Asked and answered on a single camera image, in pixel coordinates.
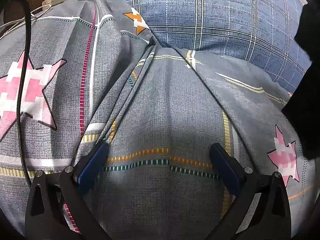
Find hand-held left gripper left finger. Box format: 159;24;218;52
24;142;110;240

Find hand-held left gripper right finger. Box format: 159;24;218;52
209;142;292;240

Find black pants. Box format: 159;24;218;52
281;4;320;160

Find grey star-print bedsheet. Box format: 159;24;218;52
0;0;318;240

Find blue plaid pillow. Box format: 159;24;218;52
81;0;313;93

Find black cable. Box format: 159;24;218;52
6;0;34;187

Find white cable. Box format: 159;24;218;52
0;0;54;37

